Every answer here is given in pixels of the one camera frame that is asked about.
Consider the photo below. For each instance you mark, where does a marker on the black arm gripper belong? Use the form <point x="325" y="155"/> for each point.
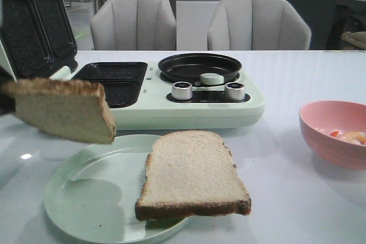
<point x="7" y="103"/>

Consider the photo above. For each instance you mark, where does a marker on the white bread slice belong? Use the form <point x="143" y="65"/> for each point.
<point x="76" y="109"/>
<point x="191" y="173"/>

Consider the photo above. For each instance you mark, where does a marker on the breakfast maker hinged lid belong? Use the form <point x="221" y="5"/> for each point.
<point x="36" y="39"/>

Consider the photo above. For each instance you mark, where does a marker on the left grey upholstered chair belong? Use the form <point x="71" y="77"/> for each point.
<point x="134" y="25"/>

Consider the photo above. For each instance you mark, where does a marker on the grey upholstered chair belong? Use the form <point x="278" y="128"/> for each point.
<point x="134" y="25"/>
<point x="257" y="25"/>

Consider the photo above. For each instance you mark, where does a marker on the mint green round plate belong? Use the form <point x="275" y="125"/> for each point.
<point x="92" y="195"/>

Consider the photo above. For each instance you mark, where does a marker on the pink bowl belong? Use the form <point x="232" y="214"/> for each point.
<point x="322" y="124"/>

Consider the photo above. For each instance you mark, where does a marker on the white cabinet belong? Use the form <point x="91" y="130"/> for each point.
<point x="193" y="19"/>

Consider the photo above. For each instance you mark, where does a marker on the left silver control knob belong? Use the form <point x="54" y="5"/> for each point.
<point x="182" y="91"/>

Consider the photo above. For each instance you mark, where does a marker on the dark counter with white top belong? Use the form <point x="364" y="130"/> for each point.
<point x="328" y="19"/>

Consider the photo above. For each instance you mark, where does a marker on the mint green breakfast maker base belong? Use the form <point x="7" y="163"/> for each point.
<point x="141" y="100"/>

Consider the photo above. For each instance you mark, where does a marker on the silver control knob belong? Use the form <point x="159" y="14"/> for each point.
<point x="234" y="91"/>
<point x="182" y="91"/>

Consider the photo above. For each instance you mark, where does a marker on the right silver control knob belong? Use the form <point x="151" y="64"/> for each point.
<point x="234" y="91"/>

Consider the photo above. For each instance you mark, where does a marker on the black round frying pan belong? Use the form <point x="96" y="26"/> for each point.
<point x="200" y="69"/>

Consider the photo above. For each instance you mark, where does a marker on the right grey upholstered chair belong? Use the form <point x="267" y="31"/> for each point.
<point x="257" y="25"/>

